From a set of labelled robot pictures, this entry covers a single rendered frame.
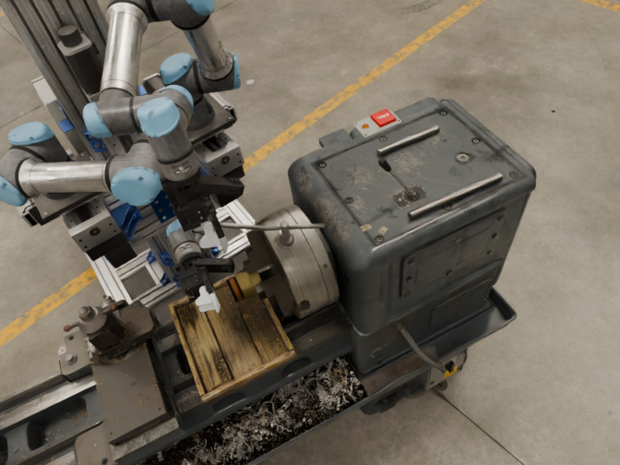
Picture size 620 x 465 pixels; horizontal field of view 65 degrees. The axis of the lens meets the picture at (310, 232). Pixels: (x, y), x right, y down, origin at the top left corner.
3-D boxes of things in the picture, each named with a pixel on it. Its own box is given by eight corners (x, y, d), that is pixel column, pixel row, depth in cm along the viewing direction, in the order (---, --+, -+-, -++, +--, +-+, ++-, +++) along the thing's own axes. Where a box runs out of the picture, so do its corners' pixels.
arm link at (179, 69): (171, 87, 173) (157, 53, 162) (208, 81, 172) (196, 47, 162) (167, 107, 165) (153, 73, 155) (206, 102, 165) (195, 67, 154)
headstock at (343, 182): (432, 171, 188) (443, 86, 158) (517, 257, 161) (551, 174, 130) (295, 233, 177) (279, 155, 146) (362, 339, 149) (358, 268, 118)
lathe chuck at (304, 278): (284, 240, 164) (277, 188, 136) (327, 319, 150) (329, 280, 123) (260, 251, 162) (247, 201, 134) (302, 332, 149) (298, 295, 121)
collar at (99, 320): (104, 303, 136) (100, 297, 134) (110, 325, 131) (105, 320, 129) (77, 315, 134) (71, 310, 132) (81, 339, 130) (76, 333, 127)
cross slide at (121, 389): (136, 301, 159) (130, 293, 155) (172, 418, 134) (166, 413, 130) (86, 323, 155) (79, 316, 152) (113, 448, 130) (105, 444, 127)
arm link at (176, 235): (192, 231, 161) (184, 214, 154) (202, 254, 154) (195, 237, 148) (170, 240, 159) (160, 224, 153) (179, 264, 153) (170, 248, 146)
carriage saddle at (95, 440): (148, 306, 164) (141, 297, 159) (188, 433, 137) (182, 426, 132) (60, 346, 158) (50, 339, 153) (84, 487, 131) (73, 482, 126)
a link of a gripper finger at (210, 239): (207, 260, 111) (190, 226, 107) (231, 250, 112) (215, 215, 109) (208, 266, 108) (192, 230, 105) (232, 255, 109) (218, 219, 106)
